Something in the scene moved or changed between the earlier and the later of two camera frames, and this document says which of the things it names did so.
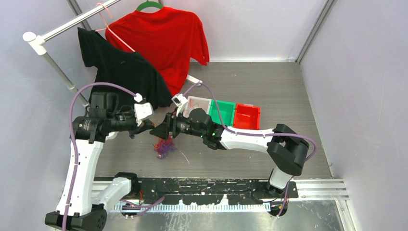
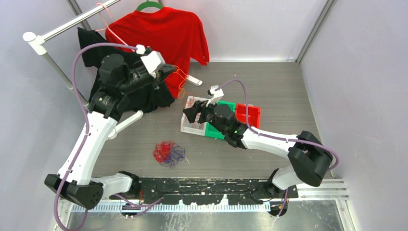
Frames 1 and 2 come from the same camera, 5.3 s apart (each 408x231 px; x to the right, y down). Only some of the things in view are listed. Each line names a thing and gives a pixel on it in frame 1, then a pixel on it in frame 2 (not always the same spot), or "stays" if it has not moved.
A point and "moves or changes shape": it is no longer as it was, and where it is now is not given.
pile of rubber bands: [163, 146] moves or changes shape
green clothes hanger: [148, 4] stays
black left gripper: [146, 124] → [164, 71]
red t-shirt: [168, 37] stays
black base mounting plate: [197, 190] stays
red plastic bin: [247, 117] stays
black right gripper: [169, 124] → [191, 112]
